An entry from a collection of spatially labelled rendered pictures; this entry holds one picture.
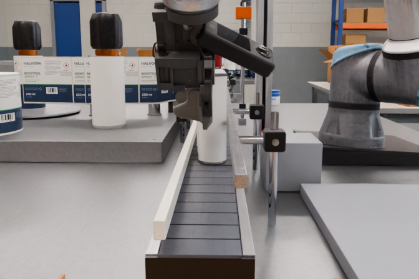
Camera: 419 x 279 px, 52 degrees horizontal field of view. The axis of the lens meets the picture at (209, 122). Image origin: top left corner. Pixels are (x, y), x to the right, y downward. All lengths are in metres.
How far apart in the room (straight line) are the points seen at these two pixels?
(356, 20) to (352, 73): 7.29
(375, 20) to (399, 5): 7.46
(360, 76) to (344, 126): 0.12
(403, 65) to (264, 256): 0.53
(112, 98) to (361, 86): 0.61
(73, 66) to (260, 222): 0.91
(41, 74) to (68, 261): 0.96
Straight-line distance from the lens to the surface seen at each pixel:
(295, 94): 8.86
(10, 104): 1.16
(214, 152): 0.76
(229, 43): 0.58
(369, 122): 1.03
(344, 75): 1.03
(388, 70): 0.97
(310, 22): 8.89
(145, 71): 1.36
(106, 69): 1.14
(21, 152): 1.07
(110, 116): 1.15
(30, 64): 1.48
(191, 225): 0.51
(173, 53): 0.60
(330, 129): 1.04
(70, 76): 1.42
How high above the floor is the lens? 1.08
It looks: 9 degrees down
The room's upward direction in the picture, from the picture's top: straight up
